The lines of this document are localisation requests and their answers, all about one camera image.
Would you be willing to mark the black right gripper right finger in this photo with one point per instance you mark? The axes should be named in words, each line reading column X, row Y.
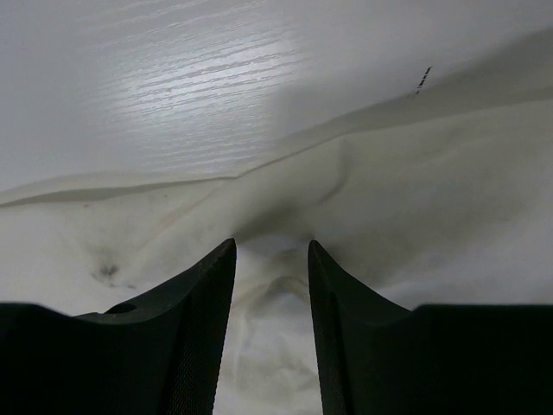
column 376, row 357

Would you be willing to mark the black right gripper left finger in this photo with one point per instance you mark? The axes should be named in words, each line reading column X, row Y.
column 157, row 353

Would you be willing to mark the white t shirt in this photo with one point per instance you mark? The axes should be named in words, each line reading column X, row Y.
column 446, row 196

